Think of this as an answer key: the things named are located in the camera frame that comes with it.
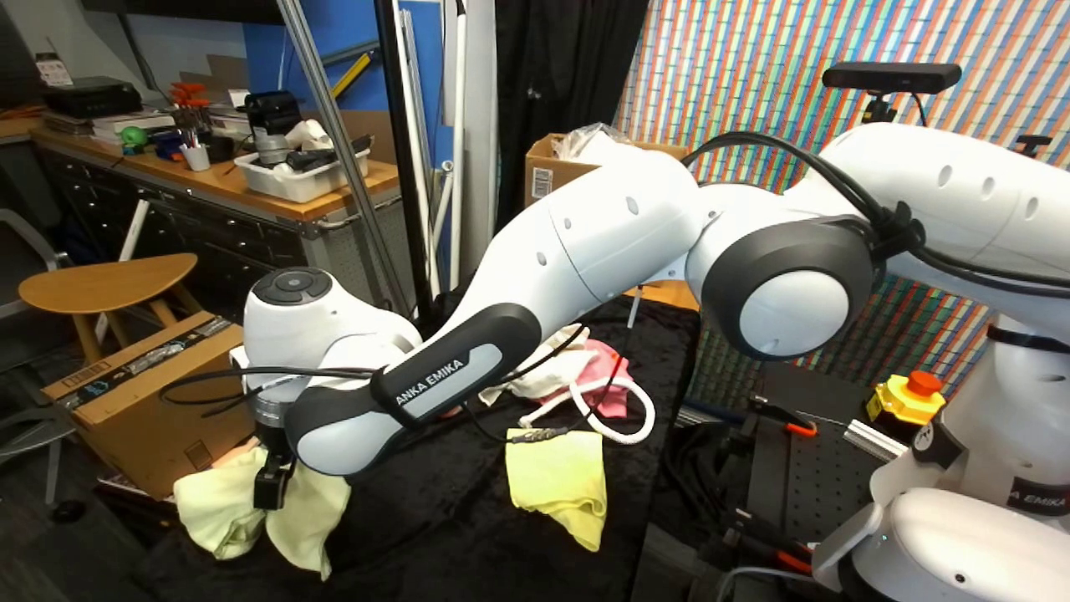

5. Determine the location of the clear plastic bag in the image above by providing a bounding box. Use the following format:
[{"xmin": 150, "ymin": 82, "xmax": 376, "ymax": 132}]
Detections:
[{"xmin": 553, "ymin": 117, "xmax": 627, "ymax": 160}]

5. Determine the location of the black stand pole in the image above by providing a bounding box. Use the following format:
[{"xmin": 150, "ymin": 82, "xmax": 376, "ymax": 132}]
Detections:
[{"xmin": 370, "ymin": 0, "xmax": 437, "ymax": 326}]

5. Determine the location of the blue wall panel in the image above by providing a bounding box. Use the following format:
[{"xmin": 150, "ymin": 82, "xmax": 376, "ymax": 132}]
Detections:
[{"xmin": 242, "ymin": 0, "xmax": 462, "ymax": 170}]

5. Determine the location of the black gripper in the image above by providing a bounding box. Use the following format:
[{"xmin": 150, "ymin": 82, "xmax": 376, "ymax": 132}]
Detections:
[{"xmin": 252, "ymin": 427, "xmax": 300, "ymax": 515}]

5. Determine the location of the silver tripod pole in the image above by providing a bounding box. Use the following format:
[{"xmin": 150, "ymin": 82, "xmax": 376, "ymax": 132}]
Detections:
[{"xmin": 270, "ymin": 0, "xmax": 415, "ymax": 326}]

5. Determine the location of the white cloth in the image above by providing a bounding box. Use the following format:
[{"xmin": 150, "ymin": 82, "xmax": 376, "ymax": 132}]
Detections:
[{"xmin": 478, "ymin": 332, "xmax": 595, "ymax": 403}]

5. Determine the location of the black bar camera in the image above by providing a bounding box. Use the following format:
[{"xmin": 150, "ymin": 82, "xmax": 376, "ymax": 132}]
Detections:
[{"xmin": 820, "ymin": 61, "xmax": 964, "ymax": 93}]

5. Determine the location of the black curtain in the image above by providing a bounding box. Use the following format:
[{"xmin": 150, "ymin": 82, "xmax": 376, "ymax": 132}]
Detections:
[{"xmin": 491, "ymin": 0, "xmax": 651, "ymax": 253}]

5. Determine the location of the orange handled clamp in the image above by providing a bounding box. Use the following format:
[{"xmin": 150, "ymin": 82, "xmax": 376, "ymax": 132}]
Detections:
[
  {"xmin": 746, "ymin": 393, "xmax": 824, "ymax": 440},
  {"xmin": 730, "ymin": 505, "xmax": 816, "ymax": 578}
]

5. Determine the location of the white plastic bin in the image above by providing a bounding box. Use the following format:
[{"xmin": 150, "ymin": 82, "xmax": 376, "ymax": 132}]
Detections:
[{"xmin": 231, "ymin": 142, "xmax": 377, "ymax": 208}]

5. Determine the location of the aluminium extrusion bar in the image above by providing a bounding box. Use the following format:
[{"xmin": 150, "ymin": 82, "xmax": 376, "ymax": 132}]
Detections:
[{"xmin": 843, "ymin": 414, "xmax": 914, "ymax": 462}]

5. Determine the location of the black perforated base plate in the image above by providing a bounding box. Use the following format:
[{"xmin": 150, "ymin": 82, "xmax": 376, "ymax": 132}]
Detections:
[{"xmin": 731, "ymin": 362, "xmax": 896, "ymax": 562}]

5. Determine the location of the pink cloth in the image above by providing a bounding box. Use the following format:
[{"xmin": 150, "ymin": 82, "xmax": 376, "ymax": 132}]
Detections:
[{"xmin": 578, "ymin": 339, "xmax": 636, "ymax": 420}]

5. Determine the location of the yellow red emergency stop button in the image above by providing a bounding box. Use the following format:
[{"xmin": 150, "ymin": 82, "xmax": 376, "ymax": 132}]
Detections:
[{"xmin": 867, "ymin": 369, "xmax": 950, "ymax": 427}]

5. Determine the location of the labelled cardboard box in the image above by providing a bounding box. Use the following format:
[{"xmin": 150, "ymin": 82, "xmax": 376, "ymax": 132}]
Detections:
[{"xmin": 520, "ymin": 129, "xmax": 611, "ymax": 211}]

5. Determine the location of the cardboard box black tape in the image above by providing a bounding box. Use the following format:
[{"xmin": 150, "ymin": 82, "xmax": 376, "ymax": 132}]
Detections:
[{"xmin": 40, "ymin": 306, "xmax": 265, "ymax": 502}]

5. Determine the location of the wooden stool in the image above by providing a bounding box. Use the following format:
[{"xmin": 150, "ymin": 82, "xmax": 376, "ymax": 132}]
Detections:
[{"xmin": 17, "ymin": 249, "xmax": 205, "ymax": 365}]

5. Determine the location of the yellow cloth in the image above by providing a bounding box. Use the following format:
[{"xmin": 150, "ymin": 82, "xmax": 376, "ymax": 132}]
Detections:
[{"xmin": 503, "ymin": 423, "xmax": 611, "ymax": 555}]

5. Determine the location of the black benchtop device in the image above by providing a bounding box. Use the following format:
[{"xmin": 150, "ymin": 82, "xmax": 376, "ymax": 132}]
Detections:
[{"xmin": 243, "ymin": 89, "xmax": 304, "ymax": 138}]

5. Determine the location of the wooden side table top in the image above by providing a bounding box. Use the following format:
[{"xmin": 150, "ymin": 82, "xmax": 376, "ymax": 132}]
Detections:
[{"xmin": 622, "ymin": 278, "xmax": 713, "ymax": 313}]

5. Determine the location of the black equipment case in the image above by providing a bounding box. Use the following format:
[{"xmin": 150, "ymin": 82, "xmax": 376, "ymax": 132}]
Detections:
[{"xmin": 40, "ymin": 75, "xmax": 148, "ymax": 120}]

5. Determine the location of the wood topped workbench cabinet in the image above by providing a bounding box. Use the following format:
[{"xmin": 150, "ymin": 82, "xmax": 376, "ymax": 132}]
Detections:
[{"xmin": 29, "ymin": 120, "xmax": 421, "ymax": 381}]

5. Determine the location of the black table cloth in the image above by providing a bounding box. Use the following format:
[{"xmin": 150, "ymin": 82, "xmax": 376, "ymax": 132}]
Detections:
[{"xmin": 130, "ymin": 257, "xmax": 704, "ymax": 602}]

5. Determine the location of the pale green cloth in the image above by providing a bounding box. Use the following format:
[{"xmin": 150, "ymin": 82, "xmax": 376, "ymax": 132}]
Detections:
[{"xmin": 169, "ymin": 434, "xmax": 353, "ymax": 583}]

